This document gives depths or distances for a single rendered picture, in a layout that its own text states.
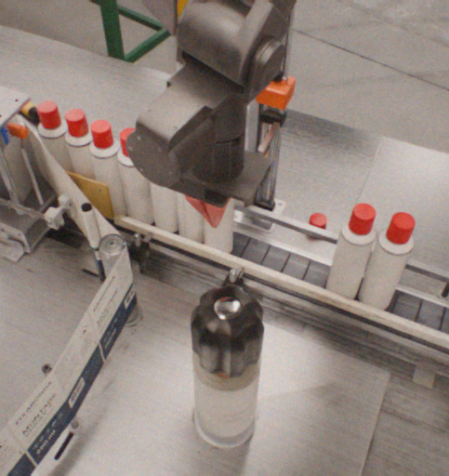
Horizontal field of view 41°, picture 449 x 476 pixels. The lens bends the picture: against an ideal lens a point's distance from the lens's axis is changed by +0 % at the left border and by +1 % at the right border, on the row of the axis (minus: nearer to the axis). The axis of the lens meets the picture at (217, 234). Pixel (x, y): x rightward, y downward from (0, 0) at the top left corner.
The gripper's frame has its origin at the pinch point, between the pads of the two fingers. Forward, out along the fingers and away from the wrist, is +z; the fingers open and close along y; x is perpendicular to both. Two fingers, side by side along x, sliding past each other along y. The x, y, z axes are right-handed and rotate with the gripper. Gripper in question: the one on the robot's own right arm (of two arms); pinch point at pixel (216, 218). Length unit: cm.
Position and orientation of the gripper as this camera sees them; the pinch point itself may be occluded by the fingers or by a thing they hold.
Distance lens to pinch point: 69.1
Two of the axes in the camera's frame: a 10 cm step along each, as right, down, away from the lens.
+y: 9.0, 3.4, -2.6
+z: -0.1, 6.2, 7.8
